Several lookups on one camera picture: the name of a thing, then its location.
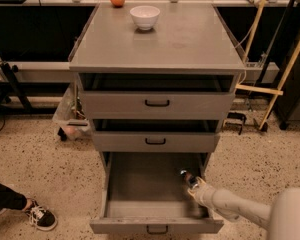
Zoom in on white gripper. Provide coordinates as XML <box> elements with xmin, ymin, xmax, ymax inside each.
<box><xmin>188</xmin><ymin>176</ymin><xmax>217</xmax><ymax>209</ymax></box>

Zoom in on grey drawer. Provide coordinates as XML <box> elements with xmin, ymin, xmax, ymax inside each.
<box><xmin>90</xmin><ymin>153</ymin><xmax>223</xmax><ymax>235</ymax></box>
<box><xmin>92</xmin><ymin>119</ymin><xmax>220</xmax><ymax>153</ymax></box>
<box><xmin>79</xmin><ymin>73</ymin><xmax>235</xmax><ymax>120</ymax></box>

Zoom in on clear plastic bin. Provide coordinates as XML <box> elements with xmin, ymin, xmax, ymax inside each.
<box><xmin>52</xmin><ymin>84</ymin><xmax>91</xmax><ymax>141</ymax></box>

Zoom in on black metal stand leg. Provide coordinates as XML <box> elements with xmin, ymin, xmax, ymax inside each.
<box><xmin>0</xmin><ymin>57</ymin><xmax>33</xmax><ymax>113</ymax></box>

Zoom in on white ceramic bowl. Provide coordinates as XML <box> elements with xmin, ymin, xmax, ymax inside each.
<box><xmin>130</xmin><ymin>5</ymin><xmax>160</xmax><ymax>30</ymax></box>

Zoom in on grey middle drawer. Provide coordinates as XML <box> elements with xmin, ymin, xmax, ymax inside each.
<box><xmin>92</xmin><ymin>119</ymin><xmax>220</xmax><ymax>153</ymax></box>

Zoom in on blue silver redbull can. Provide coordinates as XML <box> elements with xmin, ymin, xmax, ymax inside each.
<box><xmin>180</xmin><ymin>170</ymin><xmax>199</xmax><ymax>190</ymax></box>

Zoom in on grey drawer cabinet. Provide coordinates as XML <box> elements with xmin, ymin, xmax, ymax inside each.
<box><xmin>70</xmin><ymin>3</ymin><xmax>244</xmax><ymax>159</ymax></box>

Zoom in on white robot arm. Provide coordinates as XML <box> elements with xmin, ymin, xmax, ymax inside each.
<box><xmin>185</xmin><ymin>176</ymin><xmax>300</xmax><ymax>240</ymax></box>

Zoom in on black white sneaker lower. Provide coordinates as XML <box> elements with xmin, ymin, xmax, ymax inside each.
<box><xmin>24</xmin><ymin>199</ymin><xmax>57</xmax><ymax>231</ymax></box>

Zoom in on grey bottom drawer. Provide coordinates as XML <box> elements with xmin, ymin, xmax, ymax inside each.
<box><xmin>90</xmin><ymin>153</ymin><xmax>223</xmax><ymax>235</ymax></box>

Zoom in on black trouser leg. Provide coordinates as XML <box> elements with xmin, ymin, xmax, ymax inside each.
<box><xmin>0</xmin><ymin>183</ymin><xmax>27</xmax><ymax>210</ymax></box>

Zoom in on grey top drawer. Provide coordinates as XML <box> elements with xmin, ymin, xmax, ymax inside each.
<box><xmin>79</xmin><ymin>73</ymin><xmax>235</xmax><ymax>120</ymax></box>

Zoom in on wooden easel frame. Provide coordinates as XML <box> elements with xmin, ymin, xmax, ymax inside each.
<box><xmin>235</xmin><ymin>0</ymin><xmax>300</xmax><ymax>132</ymax></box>

